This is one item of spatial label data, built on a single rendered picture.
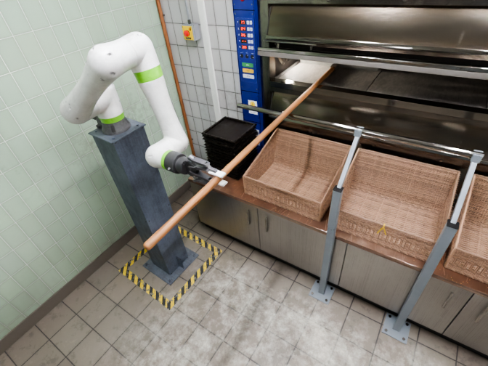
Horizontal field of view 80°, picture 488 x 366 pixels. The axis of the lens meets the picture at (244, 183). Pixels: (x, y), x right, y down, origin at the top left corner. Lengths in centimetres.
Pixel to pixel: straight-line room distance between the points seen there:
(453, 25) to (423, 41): 12
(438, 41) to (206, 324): 204
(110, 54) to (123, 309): 174
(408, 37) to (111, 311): 244
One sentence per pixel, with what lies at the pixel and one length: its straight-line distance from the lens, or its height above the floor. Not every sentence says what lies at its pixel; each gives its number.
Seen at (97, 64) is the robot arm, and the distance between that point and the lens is 121.
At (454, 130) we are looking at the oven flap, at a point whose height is 106.
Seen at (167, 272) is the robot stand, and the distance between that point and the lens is 242.
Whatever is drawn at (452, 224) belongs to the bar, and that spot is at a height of 95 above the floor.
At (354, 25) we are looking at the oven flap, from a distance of 180.
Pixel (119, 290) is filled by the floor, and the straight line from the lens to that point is 250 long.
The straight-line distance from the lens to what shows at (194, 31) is 228.
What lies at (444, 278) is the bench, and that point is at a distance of 179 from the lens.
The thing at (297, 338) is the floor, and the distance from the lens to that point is 208.
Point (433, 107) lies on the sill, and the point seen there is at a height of 117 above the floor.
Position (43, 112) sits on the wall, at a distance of 209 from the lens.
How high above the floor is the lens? 193
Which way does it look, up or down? 40 degrees down
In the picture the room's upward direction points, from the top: 6 degrees counter-clockwise
